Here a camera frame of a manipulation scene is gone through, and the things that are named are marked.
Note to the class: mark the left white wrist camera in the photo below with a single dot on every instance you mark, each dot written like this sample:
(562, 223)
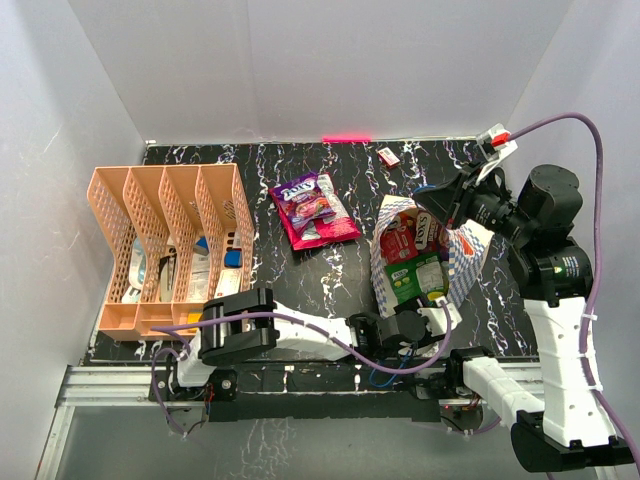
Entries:
(436, 318)

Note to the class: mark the red white small box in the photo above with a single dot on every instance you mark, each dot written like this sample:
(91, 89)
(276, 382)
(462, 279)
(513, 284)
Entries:
(388, 157)

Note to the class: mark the blue checkered paper bag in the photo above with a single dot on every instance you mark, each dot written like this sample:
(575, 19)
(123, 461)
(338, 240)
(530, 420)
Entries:
(462, 254)

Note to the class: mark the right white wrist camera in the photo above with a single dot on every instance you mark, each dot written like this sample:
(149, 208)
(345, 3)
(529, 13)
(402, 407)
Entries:
(496, 146)

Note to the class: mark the red white box in organizer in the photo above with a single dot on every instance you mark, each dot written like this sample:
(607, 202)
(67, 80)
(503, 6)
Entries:
(229, 283)

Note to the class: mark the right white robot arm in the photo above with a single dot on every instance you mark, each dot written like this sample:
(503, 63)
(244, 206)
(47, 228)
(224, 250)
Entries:
(568, 428)

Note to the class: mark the blue small block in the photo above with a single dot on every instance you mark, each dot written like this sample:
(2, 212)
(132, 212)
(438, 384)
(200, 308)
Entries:
(233, 259)

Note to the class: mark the pink tape strip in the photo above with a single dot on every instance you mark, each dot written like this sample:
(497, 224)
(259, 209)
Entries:
(346, 138)

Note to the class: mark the green snack packet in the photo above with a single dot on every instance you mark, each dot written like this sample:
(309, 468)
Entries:
(422, 274)

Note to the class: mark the red snack packet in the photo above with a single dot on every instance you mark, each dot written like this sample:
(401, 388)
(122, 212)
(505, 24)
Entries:
(398, 245)

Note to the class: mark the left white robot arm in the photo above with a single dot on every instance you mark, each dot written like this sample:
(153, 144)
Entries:
(239, 327)

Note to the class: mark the orange plastic desk organizer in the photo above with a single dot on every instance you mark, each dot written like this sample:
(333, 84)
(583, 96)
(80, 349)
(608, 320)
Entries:
(168, 228)

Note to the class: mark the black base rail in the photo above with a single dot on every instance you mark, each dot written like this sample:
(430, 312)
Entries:
(321, 390)

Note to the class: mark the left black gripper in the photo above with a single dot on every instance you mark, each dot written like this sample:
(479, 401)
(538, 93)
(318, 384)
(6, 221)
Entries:
(414, 305)

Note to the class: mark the yellow sponge block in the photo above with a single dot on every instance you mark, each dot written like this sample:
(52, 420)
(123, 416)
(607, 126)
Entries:
(194, 317)

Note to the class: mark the pink chips bag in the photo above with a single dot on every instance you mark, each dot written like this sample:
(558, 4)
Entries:
(320, 232)

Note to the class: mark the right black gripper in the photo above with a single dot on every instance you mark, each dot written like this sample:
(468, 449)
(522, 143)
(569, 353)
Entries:
(453, 200)

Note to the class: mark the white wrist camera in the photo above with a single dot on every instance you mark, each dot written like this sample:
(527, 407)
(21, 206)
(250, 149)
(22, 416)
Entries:
(436, 318)
(496, 146)

